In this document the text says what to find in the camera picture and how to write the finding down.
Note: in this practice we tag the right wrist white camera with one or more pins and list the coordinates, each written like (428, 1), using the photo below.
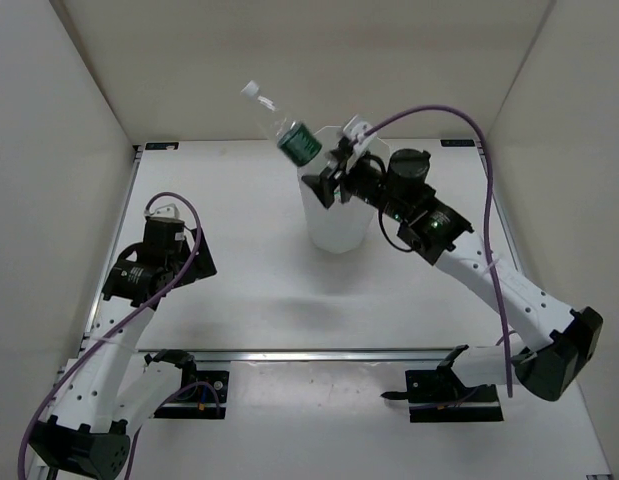
(352, 142)

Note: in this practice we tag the right dark table label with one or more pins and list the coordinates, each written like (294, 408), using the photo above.
(457, 143)

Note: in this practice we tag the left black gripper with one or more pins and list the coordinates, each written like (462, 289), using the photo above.
(203, 267)

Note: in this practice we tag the wrist white camera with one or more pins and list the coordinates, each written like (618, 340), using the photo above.
(352, 142)
(168, 211)

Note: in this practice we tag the left dark table label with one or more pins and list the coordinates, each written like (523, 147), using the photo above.
(161, 146)

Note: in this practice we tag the white octagonal plastic bin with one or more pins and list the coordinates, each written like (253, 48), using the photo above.
(343, 227)

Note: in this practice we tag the dark table label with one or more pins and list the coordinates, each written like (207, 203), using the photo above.
(457, 143)
(161, 146)

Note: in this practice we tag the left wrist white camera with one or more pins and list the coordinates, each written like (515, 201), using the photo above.
(168, 211)

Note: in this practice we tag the clear bottle green label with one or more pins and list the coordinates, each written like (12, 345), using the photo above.
(290, 135)

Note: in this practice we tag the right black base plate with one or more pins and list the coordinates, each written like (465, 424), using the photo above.
(434, 397)

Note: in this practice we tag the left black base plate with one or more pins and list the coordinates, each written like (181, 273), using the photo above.
(205, 395)

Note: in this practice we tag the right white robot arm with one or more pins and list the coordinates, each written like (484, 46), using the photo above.
(557, 341)

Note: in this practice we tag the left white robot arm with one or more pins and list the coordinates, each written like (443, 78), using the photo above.
(90, 428)

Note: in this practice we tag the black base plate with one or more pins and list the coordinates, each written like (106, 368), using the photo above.
(205, 395)
(434, 397)

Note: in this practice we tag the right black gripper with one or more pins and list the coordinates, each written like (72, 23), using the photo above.
(326, 183)

